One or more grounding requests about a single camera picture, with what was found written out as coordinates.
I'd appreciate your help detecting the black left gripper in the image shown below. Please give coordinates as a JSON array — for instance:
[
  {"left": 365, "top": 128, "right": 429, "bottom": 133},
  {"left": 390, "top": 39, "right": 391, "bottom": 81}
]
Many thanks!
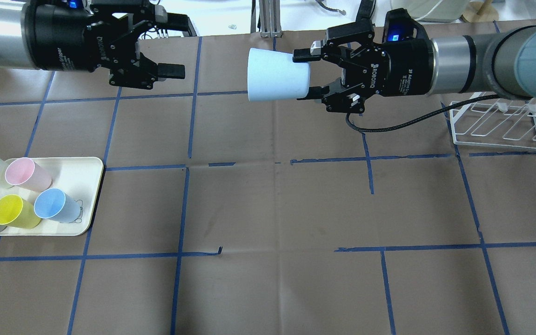
[{"left": 26, "top": 0, "right": 192, "bottom": 89}]

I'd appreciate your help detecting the pink cup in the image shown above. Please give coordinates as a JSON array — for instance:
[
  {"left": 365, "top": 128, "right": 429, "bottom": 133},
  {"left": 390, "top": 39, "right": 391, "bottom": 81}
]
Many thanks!
[{"left": 4, "top": 157, "right": 53, "bottom": 192}]

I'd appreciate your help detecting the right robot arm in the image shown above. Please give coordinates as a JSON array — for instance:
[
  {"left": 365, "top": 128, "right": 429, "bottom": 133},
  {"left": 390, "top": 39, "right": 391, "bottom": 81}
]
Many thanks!
[{"left": 292, "top": 8, "right": 536, "bottom": 113}]

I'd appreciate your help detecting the blue cup on tray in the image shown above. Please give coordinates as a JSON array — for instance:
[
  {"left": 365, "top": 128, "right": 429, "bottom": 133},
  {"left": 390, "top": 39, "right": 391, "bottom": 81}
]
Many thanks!
[{"left": 33, "top": 188, "right": 81, "bottom": 223}]

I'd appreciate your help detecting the cream plastic tray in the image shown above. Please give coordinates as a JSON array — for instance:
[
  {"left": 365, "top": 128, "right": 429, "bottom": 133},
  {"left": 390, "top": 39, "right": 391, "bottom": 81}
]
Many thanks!
[{"left": 0, "top": 157, "right": 105, "bottom": 237}]

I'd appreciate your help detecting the light blue cup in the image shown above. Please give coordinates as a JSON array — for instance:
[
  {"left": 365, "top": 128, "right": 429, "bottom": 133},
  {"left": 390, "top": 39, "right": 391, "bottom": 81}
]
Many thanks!
[{"left": 247, "top": 47, "right": 310, "bottom": 102}]

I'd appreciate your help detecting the yellow cup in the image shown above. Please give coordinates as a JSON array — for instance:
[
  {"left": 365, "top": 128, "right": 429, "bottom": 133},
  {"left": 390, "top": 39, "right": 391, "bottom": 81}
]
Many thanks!
[{"left": 0, "top": 194, "right": 42, "bottom": 229}]

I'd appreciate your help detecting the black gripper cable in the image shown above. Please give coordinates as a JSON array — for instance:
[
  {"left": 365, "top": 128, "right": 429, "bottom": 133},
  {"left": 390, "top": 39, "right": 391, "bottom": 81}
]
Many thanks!
[{"left": 346, "top": 93, "right": 499, "bottom": 134}]

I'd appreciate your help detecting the aluminium frame post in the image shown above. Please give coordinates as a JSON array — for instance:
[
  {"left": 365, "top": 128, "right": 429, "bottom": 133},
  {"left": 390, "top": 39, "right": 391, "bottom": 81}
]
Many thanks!
[{"left": 255, "top": 0, "right": 282, "bottom": 38}]

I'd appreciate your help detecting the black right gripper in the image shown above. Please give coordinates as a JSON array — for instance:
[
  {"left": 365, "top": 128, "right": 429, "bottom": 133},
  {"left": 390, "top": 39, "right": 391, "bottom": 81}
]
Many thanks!
[{"left": 292, "top": 8, "right": 434, "bottom": 113}]

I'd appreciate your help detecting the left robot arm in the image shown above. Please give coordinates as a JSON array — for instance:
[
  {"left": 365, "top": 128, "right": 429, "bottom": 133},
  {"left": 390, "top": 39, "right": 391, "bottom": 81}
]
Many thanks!
[{"left": 0, "top": 0, "right": 196, "bottom": 90}]

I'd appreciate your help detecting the black power adapter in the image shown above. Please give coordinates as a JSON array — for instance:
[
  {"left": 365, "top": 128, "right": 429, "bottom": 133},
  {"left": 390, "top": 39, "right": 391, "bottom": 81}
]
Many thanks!
[{"left": 355, "top": 0, "right": 377, "bottom": 25}]

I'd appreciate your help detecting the white wire cup rack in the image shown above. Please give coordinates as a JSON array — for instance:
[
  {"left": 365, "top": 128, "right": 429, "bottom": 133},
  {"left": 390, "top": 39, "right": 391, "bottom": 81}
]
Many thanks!
[{"left": 449, "top": 98, "right": 536, "bottom": 151}]

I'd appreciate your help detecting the wooden mug tree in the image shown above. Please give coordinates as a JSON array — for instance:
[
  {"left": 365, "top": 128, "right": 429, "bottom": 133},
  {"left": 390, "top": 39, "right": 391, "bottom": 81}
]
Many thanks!
[{"left": 460, "top": 0, "right": 499, "bottom": 23}]

